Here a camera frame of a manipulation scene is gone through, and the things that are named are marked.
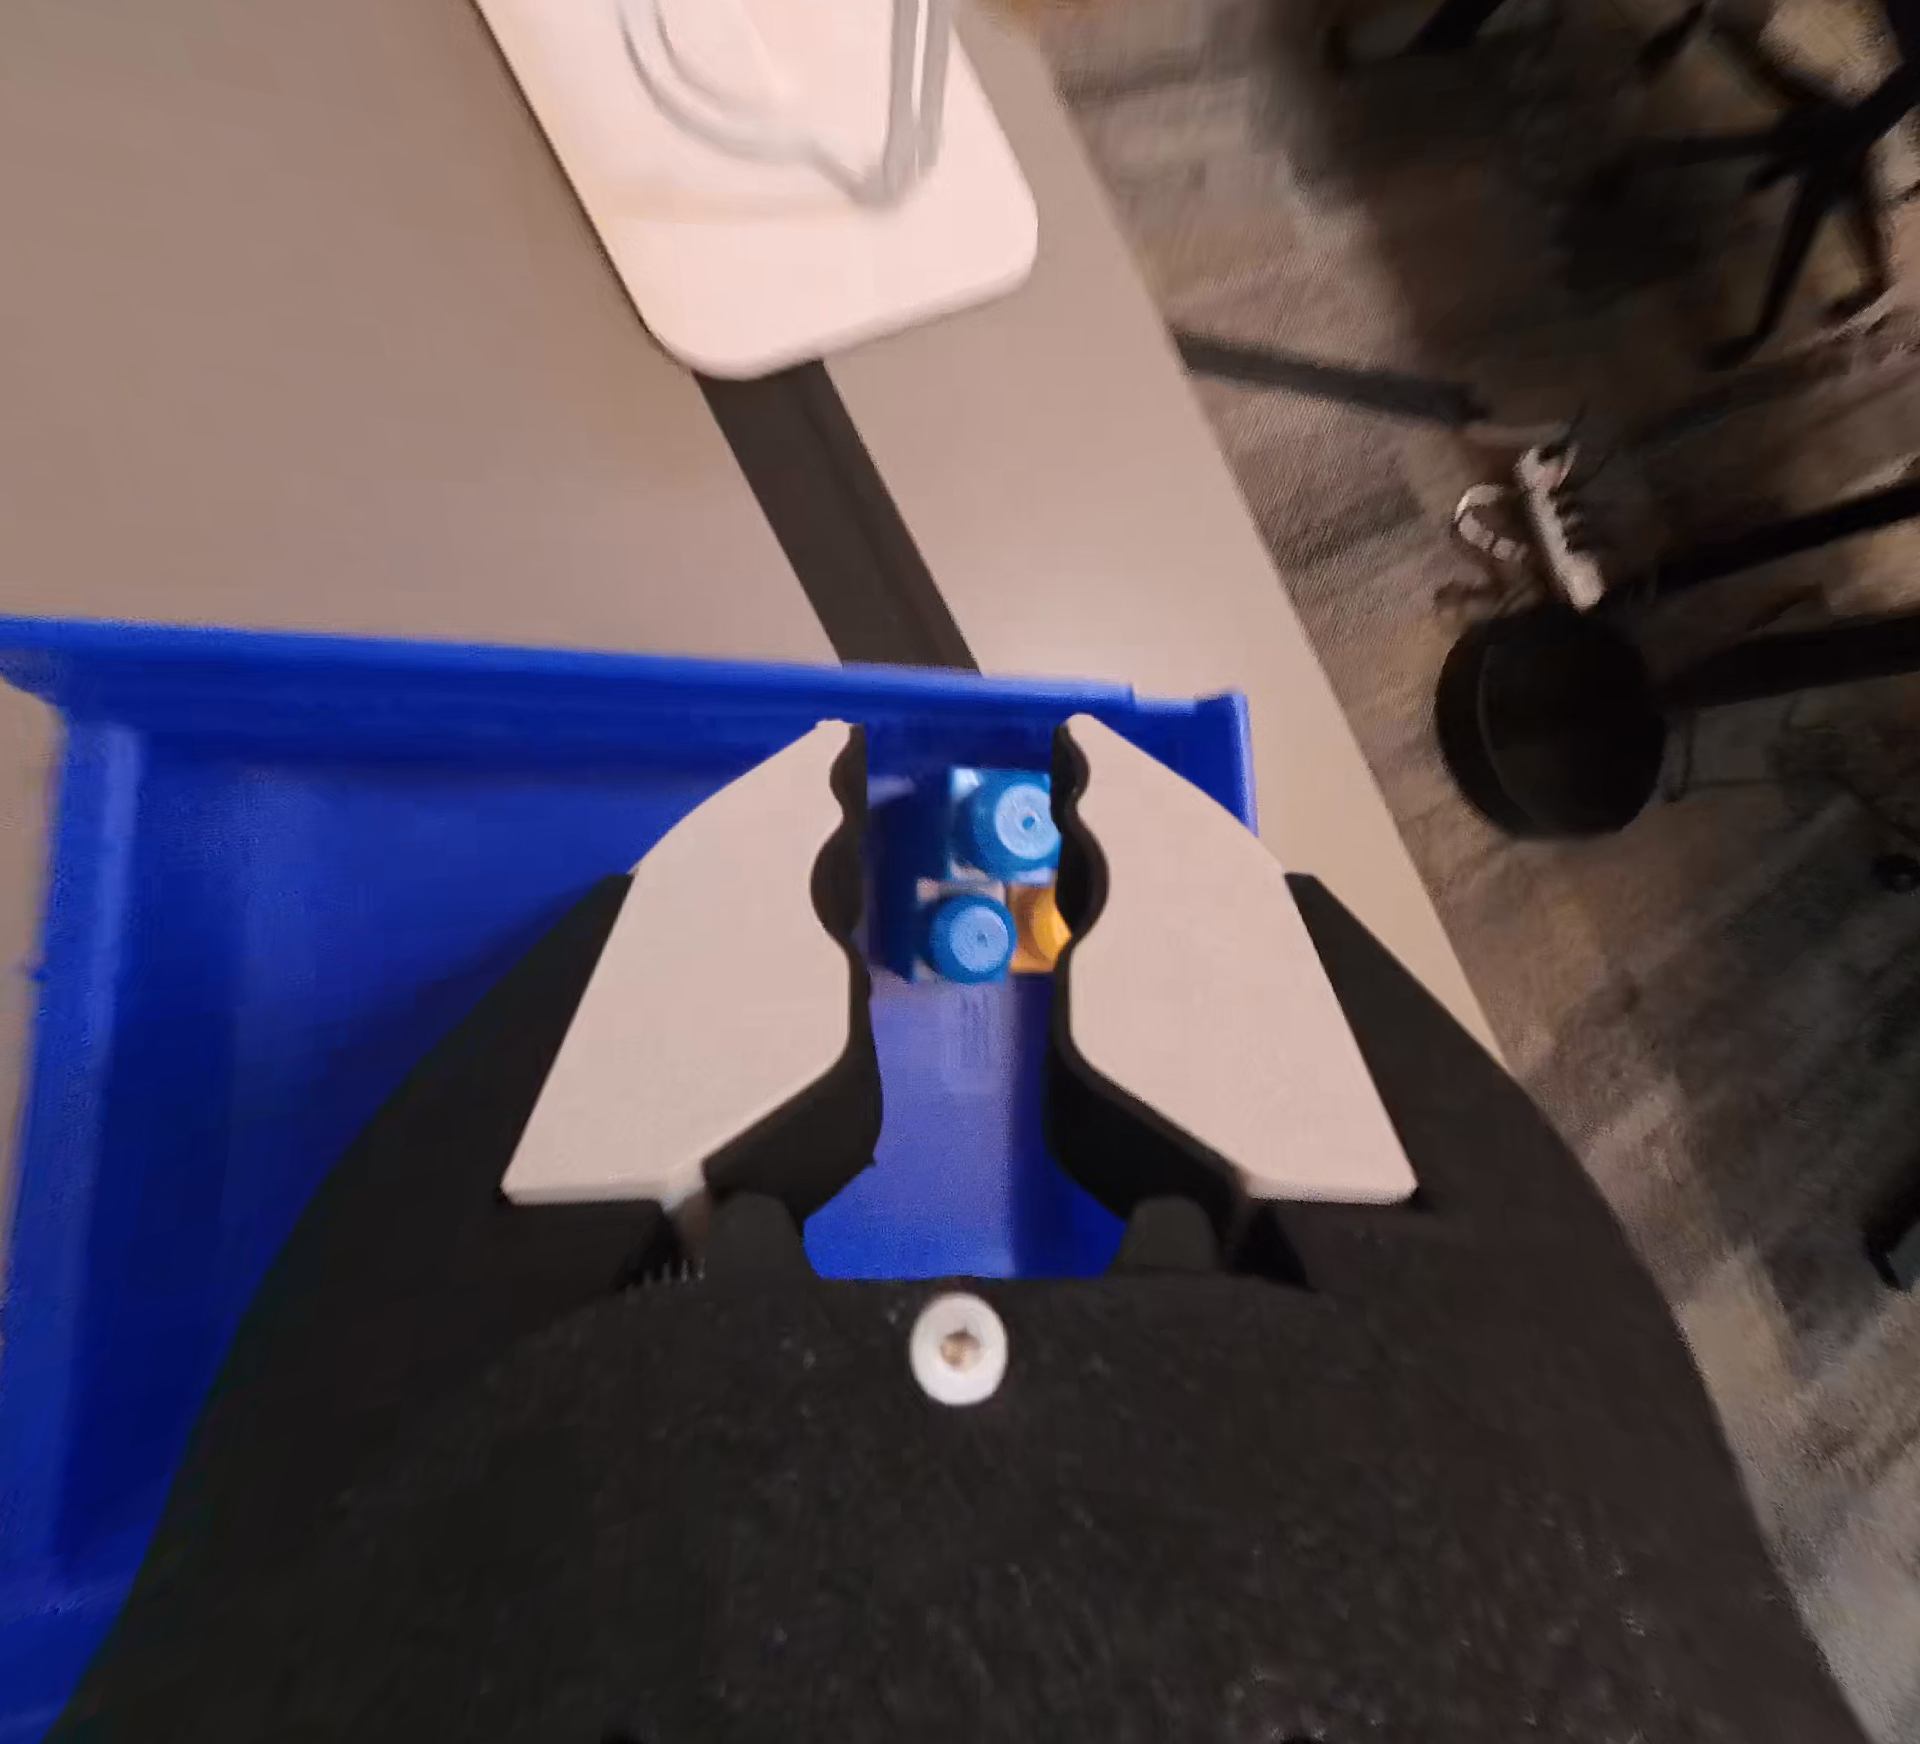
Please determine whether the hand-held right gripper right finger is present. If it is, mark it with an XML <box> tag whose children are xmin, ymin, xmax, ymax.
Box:
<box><xmin>1045</xmin><ymin>713</ymin><xmax>1422</xmax><ymax>1214</ymax></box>

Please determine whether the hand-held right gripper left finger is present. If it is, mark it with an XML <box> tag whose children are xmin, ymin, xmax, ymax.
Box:
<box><xmin>497</xmin><ymin>716</ymin><xmax>887</xmax><ymax>1209</ymax></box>

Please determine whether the blue two-stud mega block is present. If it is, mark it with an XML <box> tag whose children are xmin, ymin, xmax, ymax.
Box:
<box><xmin>878</xmin><ymin>783</ymin><xmax>1018</xmax><ymax>985</ymax></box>

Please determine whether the blue plastic storage bin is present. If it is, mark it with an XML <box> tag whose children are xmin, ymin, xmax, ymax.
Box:
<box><xmin>0</xmin><ymin>615</ymin><xmax>1252</xmax><ymax>1624</ymax></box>

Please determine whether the black round-base stand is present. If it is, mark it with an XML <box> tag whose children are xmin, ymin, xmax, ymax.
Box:
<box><xmin>1431</xmin><ymin>484</ymin><xmax>1920</xmax><ymax>842</ymax></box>

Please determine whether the white-base clear sign stand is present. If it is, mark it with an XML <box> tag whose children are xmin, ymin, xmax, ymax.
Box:
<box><xmin>393</xmin><ymin>0</ymin><xmax>1040</xmax><ymax>381</ymax></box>

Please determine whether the black office chair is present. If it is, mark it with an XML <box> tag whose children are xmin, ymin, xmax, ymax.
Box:
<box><xmin>1305</xmin><ymin>0</ymin><xmax>1920</xmax><ymax>343</ymax></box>

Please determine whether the black floor cable cover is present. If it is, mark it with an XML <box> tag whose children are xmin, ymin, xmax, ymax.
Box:
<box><xmin>1176</xmin><ymin>333</ymin><xmax>1484</xmax><ymax>424</ymax></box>

